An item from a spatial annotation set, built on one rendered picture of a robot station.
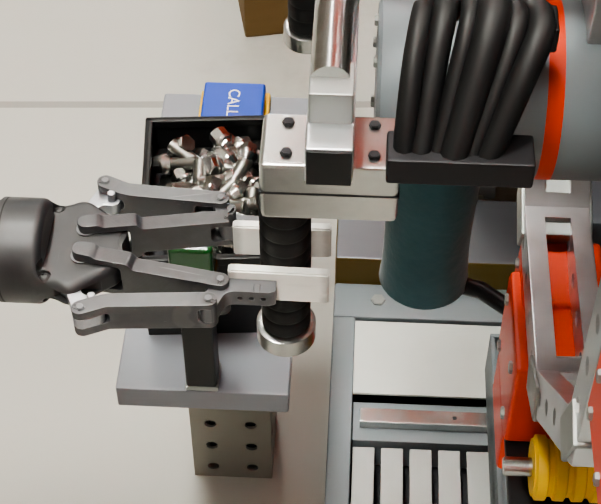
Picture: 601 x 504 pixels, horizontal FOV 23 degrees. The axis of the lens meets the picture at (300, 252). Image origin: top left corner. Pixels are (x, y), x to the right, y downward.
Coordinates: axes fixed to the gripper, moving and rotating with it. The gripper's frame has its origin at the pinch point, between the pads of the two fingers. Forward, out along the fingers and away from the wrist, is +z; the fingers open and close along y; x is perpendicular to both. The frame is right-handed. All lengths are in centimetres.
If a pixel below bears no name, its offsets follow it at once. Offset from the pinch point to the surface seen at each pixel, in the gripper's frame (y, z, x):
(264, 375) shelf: -18.2, -3.3, -38.1
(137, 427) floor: -42, -23, -83
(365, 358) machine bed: -49, 7, -75
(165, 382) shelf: -16.8, -12.9, -38.1
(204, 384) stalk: -16.1, -9.0, -37.1
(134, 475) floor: -35, -22, -83
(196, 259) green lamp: -15.7, -8.7, -18.3
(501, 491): -24, 23, -66
